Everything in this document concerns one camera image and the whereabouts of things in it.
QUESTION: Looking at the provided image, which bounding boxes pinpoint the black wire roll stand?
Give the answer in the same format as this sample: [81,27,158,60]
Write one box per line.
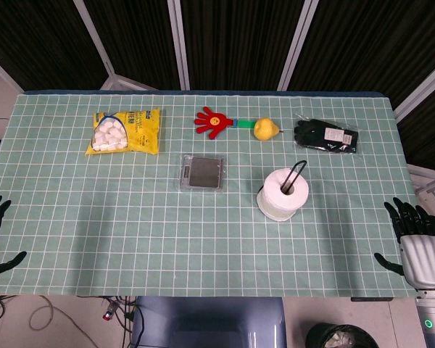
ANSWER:
[257,159,308,194]

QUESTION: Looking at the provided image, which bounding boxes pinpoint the white toilet paper roll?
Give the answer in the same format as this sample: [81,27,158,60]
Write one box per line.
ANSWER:
[256,167,310,223]

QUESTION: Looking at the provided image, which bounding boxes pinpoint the yellow marshmallow bag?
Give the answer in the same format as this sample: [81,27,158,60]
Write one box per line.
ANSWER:
[85,107,162,157]

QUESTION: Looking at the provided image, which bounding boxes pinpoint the red power plug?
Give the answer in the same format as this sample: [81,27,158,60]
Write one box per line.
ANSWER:
[100,302,117,322]

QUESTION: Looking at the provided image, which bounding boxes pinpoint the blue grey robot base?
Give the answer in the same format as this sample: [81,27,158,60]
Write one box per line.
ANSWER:
[131,296,288,348]

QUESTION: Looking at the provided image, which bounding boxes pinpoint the green white grid tablecloth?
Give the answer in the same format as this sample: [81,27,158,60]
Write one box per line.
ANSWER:
[0,92,418,297]

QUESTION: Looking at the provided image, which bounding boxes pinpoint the grey floor cable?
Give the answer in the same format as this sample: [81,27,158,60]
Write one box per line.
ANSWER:
[28,295,108,348]

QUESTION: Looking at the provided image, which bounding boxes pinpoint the black trash bin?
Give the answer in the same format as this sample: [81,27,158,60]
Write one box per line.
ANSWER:
[306,323,381,348]

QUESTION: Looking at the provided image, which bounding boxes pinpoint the packaged black gloves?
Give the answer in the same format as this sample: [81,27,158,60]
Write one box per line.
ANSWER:
[292,113,360,155]

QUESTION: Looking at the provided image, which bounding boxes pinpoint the yellow pear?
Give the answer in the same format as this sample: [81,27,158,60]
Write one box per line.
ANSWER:
[253,117,286,141]

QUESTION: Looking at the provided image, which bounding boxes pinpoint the red hand clapper toy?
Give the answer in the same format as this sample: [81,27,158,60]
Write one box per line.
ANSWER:
[194,106,257,141]

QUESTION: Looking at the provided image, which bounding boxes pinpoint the scale in clear case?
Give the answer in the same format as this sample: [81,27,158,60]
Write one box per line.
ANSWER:
[178,154,225,193]

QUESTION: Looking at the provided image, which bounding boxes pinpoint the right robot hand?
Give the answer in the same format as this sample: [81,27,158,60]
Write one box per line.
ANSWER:
[373,197,435,290]

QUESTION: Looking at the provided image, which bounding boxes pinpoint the white metal rack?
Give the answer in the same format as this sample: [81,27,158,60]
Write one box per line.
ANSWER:
[407,162,435,215]

